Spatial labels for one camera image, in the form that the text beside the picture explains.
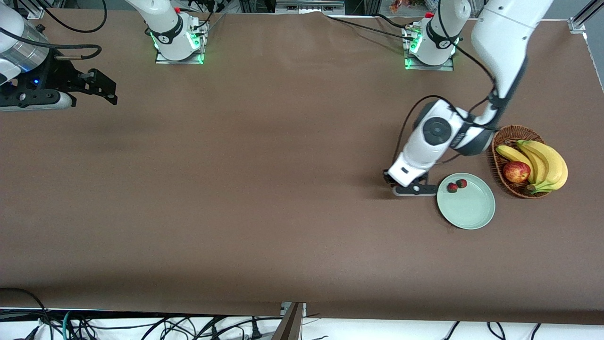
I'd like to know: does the brown wicker basket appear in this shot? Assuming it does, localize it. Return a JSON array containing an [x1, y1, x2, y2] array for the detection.
[[492, 125, 553, 199]]

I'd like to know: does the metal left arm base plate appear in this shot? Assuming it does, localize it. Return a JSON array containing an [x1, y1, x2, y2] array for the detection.
[[404, 28, 454, 71]]

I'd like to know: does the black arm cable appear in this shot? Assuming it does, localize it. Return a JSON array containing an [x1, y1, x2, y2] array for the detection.
[[0, 0, 108, 60], [394, 0, 501, 163]]

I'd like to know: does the black looping floor cable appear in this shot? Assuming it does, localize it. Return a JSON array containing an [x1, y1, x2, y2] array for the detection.
[[0, 287, 53, 340]]

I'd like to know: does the aluminium corner profile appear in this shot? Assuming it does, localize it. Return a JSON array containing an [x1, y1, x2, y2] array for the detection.
[[17, 0, 46, 20], [568, 0, 604, 34]]

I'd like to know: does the grey metal frame beam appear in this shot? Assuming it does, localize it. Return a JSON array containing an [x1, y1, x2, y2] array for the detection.
[[273, 302, 306, 340]]

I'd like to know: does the long black table cable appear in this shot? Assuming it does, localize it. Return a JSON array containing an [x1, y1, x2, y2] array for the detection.
[[326, 15, 416, 39]]

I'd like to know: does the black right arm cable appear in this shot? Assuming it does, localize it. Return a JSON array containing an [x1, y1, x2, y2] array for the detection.
[[0, 0, 108, 60]]

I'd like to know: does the pale green round plate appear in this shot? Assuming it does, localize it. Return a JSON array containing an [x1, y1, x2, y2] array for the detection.
[[436, 172, 496, 230]]

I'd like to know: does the brown tablecloth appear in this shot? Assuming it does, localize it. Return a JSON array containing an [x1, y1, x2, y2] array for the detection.
[[0, 8, 604, 326]]

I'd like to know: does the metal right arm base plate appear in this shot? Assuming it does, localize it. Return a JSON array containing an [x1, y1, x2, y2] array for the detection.
[[155, 21, 205, 65]]

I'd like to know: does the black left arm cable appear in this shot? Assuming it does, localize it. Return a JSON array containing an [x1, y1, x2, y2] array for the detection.
[[394, 0, 501, 163]]

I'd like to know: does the yellow banana bunch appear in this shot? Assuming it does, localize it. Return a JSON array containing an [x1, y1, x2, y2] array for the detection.
[[495, 140, 569, 195]]

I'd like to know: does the black floor cable tangle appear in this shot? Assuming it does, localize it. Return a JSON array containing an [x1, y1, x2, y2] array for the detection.
[[71, 314, 265, 340]]

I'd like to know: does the aluminium frame rail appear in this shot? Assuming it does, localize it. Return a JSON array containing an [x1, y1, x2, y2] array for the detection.
[[275, 0, 345, 14]]

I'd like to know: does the red apple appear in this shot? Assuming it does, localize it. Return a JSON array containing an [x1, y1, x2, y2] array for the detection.
[[503, 161, 531, 184]]

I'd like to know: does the short black table cable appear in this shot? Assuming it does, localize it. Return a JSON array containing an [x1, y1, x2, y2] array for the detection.
[[375, 13, 417, 28]]

